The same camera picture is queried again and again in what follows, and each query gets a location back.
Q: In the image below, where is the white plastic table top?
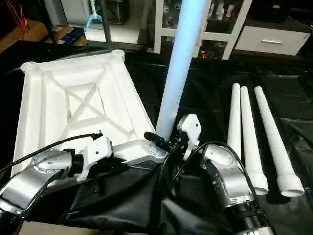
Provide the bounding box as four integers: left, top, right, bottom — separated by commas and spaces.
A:
11, 48, 170, 180

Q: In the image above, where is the white plastic table leg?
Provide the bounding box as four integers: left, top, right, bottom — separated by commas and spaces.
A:
152, 0, 210, 157
253, 86, 305, 198
238, 85, 270, 196
227, 82, 243, 161

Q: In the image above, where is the black work mat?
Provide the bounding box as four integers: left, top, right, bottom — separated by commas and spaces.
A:
0, 40, 313, 235

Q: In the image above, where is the white drawer cabinet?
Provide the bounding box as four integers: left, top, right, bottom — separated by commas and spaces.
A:
154, 0, 253, 61
234, 25, 312, 56

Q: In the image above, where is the light blue hanger hook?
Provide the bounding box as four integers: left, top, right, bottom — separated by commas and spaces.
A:
85, 0, 104, 33

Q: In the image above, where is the small blue box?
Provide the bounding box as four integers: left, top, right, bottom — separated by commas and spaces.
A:
53, 25, 87, 46

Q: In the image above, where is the cardboard box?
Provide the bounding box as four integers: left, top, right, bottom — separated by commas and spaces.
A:
0, 19, 50, 54

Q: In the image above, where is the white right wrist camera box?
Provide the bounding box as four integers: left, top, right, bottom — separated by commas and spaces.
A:
176, 114, 202, 160

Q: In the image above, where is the red cable bundle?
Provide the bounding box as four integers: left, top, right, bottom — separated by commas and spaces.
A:
4, 0, 30, 33

